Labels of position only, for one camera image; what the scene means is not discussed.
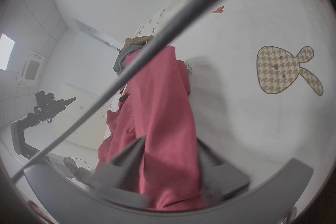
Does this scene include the grey garment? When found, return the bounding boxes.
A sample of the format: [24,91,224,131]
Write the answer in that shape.
[113,46,144,76]

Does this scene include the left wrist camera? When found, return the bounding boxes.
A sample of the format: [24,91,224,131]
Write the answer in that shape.
[35,91,55,106]

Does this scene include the black cable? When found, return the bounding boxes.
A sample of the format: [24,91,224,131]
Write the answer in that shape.
[11,0,265,183]

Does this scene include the white wardrobe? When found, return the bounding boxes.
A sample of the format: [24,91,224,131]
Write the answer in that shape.
[52,83,112,151]

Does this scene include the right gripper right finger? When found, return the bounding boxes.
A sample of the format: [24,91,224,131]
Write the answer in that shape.
[197,138,250,201]

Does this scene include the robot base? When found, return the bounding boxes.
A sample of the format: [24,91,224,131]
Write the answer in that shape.
[39,153,93,185]

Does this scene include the tan garment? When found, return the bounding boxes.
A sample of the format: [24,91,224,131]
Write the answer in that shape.
[122,35,155,51]

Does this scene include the ceiling air vent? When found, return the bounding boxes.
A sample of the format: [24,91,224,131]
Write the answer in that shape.
[18,54,42,86]

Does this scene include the red shirt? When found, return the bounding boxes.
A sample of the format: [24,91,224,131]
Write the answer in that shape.
[98,45,210,211]

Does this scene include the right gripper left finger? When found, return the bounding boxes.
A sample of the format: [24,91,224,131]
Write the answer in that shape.
[89,135,147,194]

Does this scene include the ceiling light panel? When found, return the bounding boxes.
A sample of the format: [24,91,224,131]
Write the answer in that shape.
[0,33,15,70]

